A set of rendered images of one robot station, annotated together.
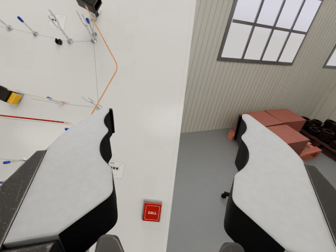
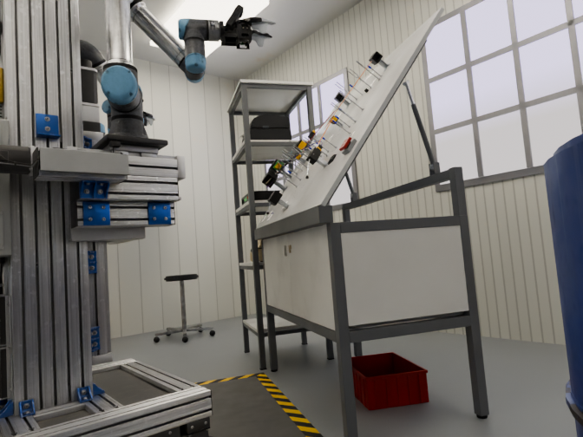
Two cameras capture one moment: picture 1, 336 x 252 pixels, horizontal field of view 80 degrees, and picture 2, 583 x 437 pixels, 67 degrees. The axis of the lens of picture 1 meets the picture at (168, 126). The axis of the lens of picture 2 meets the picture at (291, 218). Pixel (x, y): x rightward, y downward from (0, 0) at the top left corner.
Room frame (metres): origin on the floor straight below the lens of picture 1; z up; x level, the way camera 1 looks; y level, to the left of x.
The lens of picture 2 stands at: (-0.16, -1.63, 0.70)
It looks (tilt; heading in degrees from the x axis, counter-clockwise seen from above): 5 degrees up; 80
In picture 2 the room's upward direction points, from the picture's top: 4 degrees counter-clockwise
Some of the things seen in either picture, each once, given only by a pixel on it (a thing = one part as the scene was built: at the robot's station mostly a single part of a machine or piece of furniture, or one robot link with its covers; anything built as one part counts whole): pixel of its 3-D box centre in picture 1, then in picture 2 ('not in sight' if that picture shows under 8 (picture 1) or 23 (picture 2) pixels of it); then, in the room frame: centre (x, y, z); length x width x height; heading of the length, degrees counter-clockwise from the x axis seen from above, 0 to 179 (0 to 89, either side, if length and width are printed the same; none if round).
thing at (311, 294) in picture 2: not in sight; (308, 275); (0.23, 0.24, 0.60); 0.55 x 0.03 x 0.39; 96
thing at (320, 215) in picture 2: not in sight; (284, 226); (0.18, 0.51, 0.83); 1.18 x 0.06 x 0.06; 96
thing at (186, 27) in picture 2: not in sight; (193, 30); (-0.19, -0.02, 1.56); 0.11 x 0.08 x 0.09; 3
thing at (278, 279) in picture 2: not in sight; (277, 272); (0.17, 0.78, 0.60); 0.55 x 0.02 x 0.39; 96
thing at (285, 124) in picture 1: (278, 135); not in sight; (2.64, -1.63, 0.22); 1.18 x 0.81 x 0.44; 119
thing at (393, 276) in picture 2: not in sight; (347, 269); (0.50, 0.55, 0.60); 1.17 x 0.58 x 0.40; 96
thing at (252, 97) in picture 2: not in sight; (276, 223); (0.28, 1.46, 0.93); 0.61 x 0.50 x 1.85; 96
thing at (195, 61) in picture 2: not in sight; (194, 57); (-0.19, 0.00, 1.46); 0.11 x 0.08 x 0.11; 93
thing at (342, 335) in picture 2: not in sight; (349, 308); (0.49, 0.54, 0.40); 1.18 x 0.60 x 0.80; 96
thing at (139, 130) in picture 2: not in sight; (127, 131); (-0.46, 0.10, 1.21); 0.15 x 0.15 x 0.10
